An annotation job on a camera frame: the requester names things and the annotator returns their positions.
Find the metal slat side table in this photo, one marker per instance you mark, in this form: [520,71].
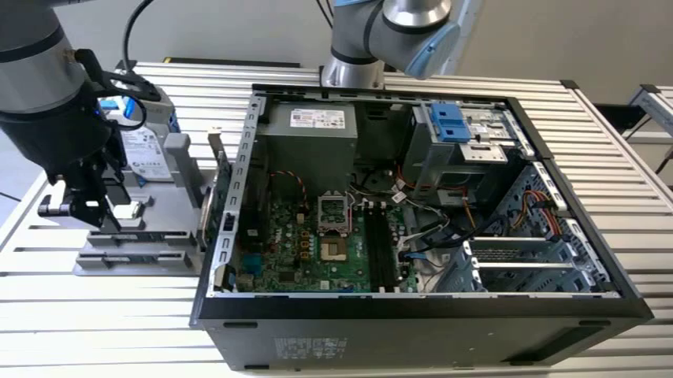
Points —
[656,102]

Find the black square board chip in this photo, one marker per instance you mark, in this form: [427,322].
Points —
[287,276]

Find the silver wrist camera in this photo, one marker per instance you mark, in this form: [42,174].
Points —
[152,110]

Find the silver CPU green rim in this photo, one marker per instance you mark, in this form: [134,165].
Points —
[130,210]

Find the black PC case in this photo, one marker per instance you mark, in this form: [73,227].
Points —
[367,342]

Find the grey parts rack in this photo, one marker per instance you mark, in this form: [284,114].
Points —
[157,220]

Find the CPU socket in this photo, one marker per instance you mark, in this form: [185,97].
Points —
[333,250]

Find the grey power supply unit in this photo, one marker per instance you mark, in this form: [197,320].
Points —
[309,157]

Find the green motherboard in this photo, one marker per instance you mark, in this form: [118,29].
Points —
[336,271]

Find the silver disk bay cage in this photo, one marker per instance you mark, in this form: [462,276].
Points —
[524,267]

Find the blue plastic drive latch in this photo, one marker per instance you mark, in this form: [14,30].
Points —
[446,126]

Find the blue board connector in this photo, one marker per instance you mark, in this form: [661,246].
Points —
[252,264]

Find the black case fan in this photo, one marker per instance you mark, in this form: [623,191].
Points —
[256,204]

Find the black RAM slot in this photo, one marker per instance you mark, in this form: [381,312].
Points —
[380,244]
[372,244]

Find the silver drive cage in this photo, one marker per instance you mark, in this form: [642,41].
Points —
[478,153]

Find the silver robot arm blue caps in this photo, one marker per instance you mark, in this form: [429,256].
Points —
[30,59]

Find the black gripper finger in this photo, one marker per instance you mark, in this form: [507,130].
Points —
[84,189]
[110,224]

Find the green graphics card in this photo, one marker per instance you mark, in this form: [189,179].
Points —
[223,189]

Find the hard disk in blue carrier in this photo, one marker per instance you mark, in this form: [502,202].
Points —
[149,157]

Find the blue SATA connector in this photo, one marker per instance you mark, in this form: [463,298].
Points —
[412,256]

